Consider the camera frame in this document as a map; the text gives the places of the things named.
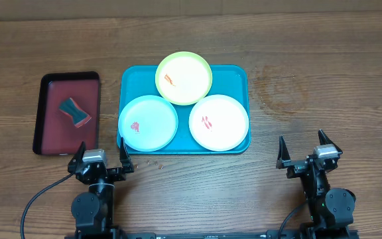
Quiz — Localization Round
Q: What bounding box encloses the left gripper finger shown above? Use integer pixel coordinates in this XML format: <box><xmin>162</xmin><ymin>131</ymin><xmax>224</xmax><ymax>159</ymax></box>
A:
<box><xmin>119</xmin><ymin>137</ymin><xmax>135</xmax><ymax>174</ymax></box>
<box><xmin>68</xmin><ymin>141</ymin><xmax>86</xmax><ymax>173</ymax></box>

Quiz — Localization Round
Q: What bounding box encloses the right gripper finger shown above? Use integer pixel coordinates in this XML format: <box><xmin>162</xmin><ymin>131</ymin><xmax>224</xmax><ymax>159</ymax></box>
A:
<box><xmin>318</xmin><ymin>129</ymin><xmax>343</xmax><ymax>154</ymax></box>
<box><xmin>276</xmin><ymin>135</ymin><xmax>291</xmax><ymax>169</ymax></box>

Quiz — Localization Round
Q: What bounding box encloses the light blue plastic plate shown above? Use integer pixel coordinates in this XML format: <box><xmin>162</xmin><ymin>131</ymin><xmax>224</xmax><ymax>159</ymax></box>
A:
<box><xmin>118</xmin><ymin>95</ymin><xmax>178</xmax><ymax>152</ymax></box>

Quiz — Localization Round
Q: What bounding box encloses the red and green sponge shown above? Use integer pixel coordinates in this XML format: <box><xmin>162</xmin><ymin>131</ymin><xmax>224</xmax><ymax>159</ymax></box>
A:
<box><xmin>58</xmin><ymin>98</ymin><xmax>92</xmax><ymax>128</ymax></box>

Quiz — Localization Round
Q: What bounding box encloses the white plastic plate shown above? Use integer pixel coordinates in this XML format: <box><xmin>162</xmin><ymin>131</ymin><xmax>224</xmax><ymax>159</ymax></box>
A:
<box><xmin>188</xmin><ymin>94</ymin><xmax>249</xmax><ymax>152</ymax></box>

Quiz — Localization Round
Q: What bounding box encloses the yellow-green plastic plate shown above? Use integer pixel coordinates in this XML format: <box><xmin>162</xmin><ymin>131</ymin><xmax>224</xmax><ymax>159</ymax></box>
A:
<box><xmin>155</xmin><ymin>51</ymin><xmax>213</xmax><ymax>106</ymax></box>

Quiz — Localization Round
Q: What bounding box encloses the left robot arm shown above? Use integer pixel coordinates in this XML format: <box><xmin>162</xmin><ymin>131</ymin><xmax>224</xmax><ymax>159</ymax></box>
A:
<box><xmin>68</xmin><ymin>141</ymin><xmax>134</xmax><ymax>239</ymax></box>

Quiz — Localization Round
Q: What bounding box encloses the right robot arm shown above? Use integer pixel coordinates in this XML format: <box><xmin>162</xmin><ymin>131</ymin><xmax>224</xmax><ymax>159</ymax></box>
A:
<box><xmin>276</xmin><ymin>130</ymin><xmax>359</xmax><ymax>239</ymax></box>

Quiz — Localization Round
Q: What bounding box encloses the black and red tray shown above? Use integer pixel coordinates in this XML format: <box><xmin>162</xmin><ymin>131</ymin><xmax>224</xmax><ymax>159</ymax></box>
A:
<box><xmin>32</xmin><ymin>71</ymin><xmax>101</xmax><ymax>155</ymax></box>

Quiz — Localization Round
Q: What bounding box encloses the teal plastic serving tray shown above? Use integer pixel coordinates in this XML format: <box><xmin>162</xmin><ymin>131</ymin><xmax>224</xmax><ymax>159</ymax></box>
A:
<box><xmin>119</xmin><ymin>64</ymin><xmax>250</xmax><ymax>155</ymax></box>

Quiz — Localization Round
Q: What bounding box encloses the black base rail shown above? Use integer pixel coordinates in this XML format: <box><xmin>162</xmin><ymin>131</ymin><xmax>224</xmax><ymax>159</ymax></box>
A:
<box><xmin>64</xmin><ymin>228</ymin><xmax>359</xmax><ymax>239</ymax></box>

